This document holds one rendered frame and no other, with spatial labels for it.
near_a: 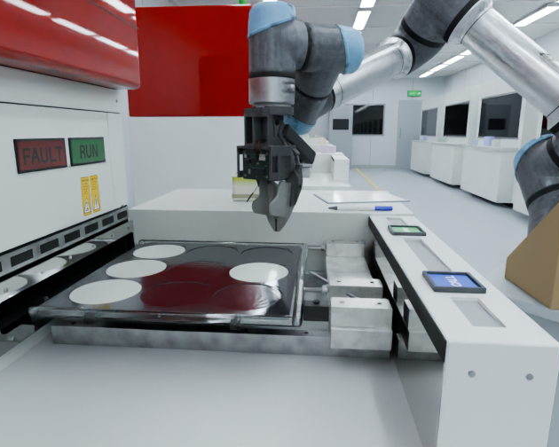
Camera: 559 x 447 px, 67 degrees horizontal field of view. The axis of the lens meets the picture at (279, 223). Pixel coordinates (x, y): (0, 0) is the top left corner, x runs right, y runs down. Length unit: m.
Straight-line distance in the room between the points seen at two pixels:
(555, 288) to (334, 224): 0.42
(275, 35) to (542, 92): 0.55
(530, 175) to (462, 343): 0.70
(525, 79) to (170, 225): 0.79
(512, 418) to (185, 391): 0.36
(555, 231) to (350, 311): 0.45
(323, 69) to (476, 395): 0.53
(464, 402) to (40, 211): 0.62
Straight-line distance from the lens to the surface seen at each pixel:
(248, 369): 0.60
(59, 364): 0.68
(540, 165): 1.04
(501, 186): 7.17
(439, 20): 1.03
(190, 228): 0.95
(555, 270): 0.89
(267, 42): 0.69
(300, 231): 0.91
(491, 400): 0.44
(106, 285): 0.71
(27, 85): 0.73
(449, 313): 0.45
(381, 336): 0.58
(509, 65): 1.01
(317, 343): 0.62
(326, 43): 0.73
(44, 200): 0.74
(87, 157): 0.85
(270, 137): 0.68
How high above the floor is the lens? 1.13
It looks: 12 degrees down
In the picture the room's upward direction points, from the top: straight up
